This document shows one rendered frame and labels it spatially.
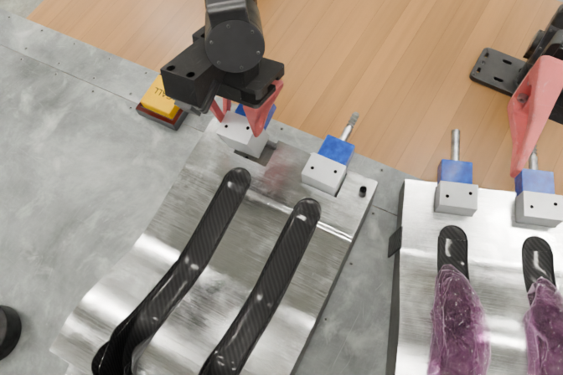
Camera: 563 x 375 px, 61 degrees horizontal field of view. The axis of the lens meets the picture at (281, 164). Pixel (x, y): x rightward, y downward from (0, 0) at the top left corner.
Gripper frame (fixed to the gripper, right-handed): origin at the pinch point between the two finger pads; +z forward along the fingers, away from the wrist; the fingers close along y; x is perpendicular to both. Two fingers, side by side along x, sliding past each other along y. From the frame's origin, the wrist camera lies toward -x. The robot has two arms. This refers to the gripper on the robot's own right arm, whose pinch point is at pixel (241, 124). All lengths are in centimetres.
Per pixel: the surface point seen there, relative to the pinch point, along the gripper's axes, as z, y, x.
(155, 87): 6.0, -22.1, 7.2
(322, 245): 10.2, 15.4, -6.0
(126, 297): 11.1, -2.4, -23.6
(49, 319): 23.7, -17.5, -27.7
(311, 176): 4.3, 10.9, -0.5
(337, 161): 4.4, 12.8, 3.7
